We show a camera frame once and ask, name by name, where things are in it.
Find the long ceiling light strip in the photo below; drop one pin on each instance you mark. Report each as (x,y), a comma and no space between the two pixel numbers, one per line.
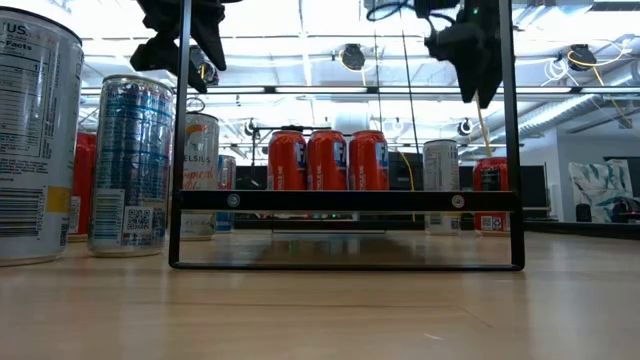
(325,90)

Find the black round bin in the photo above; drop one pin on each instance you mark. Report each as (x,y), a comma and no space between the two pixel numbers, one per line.
(583,212)

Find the silver blue slim can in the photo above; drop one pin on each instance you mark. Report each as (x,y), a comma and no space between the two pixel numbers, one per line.
(130,165)
(227,172)

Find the wooden shelf with black frames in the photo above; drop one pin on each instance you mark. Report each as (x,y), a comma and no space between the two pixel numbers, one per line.
(350,200)

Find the white teal wall painting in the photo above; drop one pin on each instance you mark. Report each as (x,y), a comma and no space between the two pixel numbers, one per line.
(600,190)

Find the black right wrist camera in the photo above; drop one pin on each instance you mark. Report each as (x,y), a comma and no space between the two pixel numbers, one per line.
(442,44)

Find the red soda can blue logo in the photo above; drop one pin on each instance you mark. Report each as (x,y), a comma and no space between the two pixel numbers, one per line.
(368,160)
(286,160)
(326,160)

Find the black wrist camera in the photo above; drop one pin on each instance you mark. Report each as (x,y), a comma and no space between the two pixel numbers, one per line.
(442,44)
(152,56)

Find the black aluminium table frame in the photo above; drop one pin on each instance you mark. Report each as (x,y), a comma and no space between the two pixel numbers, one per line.
(325,225)

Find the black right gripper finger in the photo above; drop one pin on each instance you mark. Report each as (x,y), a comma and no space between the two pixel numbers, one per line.
(471,80)
(491,80)

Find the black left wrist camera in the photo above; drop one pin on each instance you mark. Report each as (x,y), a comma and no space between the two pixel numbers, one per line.
(152,56)

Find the silver ventilation duct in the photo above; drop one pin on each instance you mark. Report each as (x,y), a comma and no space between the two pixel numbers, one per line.
(545,117)

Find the white tall Celsius can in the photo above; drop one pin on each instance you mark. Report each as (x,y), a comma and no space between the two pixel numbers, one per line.
(200,150)
(35,150)
(441,165)

